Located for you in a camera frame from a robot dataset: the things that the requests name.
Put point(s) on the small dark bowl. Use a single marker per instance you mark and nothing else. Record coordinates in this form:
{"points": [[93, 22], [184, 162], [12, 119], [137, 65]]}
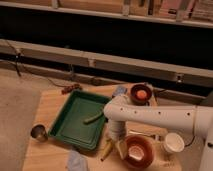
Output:
{"points": [[135, 89]]}

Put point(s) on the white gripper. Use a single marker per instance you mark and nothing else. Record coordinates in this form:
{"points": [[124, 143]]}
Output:
{"points": [[117, 132]]}

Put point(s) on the green cucumber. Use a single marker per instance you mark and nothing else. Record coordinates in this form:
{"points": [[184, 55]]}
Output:
{"points": [[93, 118]]}

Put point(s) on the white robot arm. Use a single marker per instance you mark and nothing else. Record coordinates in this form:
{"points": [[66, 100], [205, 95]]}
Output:
{"points": [[197, 120]]}

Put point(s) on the blue sponge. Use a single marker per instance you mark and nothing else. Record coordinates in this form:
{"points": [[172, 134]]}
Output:
{"points": [[119, 90]]}

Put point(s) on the green plastic tray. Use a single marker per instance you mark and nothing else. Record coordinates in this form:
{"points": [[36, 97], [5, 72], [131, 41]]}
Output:
{"points": [[69, 126]]}

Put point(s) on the red-brown bowl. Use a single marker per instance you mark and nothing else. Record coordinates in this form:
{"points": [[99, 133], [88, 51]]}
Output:
{"points": [[140, 154]]}

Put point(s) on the white paper cup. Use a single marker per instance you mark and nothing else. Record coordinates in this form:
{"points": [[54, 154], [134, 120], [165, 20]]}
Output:
{"points": [[173, 143]]}

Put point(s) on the red grapes bunch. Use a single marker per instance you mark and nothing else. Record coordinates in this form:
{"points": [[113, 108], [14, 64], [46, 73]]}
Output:
{"points": [[69, 89]]}

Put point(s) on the orange ball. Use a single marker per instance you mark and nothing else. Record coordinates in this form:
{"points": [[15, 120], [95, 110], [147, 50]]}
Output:
{"points": [[141, 94]]}

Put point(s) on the blue-grey cloth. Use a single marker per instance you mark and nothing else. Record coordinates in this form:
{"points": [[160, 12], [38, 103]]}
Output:
{"points": [[76, 162]]}

